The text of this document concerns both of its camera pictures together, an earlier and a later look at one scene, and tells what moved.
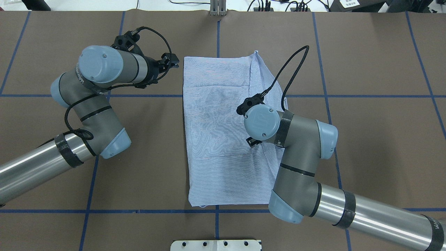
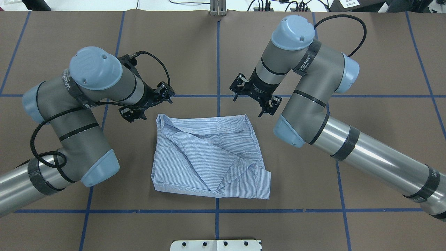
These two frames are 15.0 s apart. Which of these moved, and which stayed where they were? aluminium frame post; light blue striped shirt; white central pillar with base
Moved: light blue striped shirt
Stayed: aluminium frame post; white central pillar with base
